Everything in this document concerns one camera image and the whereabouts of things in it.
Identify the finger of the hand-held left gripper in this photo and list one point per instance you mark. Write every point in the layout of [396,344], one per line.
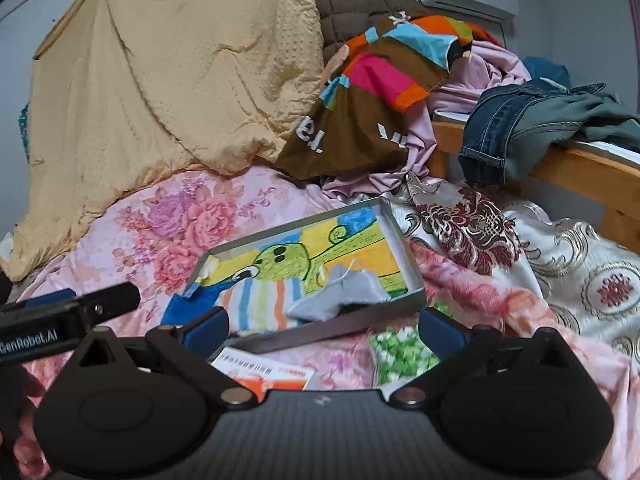
[47,298]
[107,302]

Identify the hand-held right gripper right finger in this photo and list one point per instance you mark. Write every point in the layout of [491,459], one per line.
[442,332]

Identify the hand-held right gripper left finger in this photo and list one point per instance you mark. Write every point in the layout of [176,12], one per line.
[210,330]

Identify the blue cloth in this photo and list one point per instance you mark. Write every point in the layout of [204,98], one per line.
[180,310]

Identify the striped sock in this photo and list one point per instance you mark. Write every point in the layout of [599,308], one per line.
[260,305]

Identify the orange white carton box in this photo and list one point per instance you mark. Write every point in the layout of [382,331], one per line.
[270,370]

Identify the grey face mask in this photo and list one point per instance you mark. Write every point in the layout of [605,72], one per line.
[340,295]

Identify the grey tray with cartoon drawing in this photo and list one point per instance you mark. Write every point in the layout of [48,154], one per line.
[360,240]

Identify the pink floral bedsheet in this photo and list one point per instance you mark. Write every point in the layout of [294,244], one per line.
[175,220]

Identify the cream brocade cloth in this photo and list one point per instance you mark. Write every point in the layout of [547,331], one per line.
[550,255]

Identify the teal patterned cloth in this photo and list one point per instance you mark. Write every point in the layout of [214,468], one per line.
[23,130]

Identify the blue jeans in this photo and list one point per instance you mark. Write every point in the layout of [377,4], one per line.
[495,130]

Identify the yellow quilt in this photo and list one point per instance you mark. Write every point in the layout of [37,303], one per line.
[175,85]

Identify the colourful striped brown cloth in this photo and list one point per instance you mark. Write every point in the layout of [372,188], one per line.
[360,110]

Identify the lilac pink cloth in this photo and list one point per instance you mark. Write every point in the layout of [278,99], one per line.
[480,75]

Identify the grey green garment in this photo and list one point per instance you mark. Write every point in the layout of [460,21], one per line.
[600,115]

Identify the blue denim garment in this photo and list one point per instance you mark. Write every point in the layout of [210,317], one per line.
[547,71]

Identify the brown quilted jacket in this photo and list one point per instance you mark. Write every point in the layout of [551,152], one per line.
[350,0]

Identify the wooden bed frame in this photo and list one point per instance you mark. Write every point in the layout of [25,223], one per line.
[565,165]

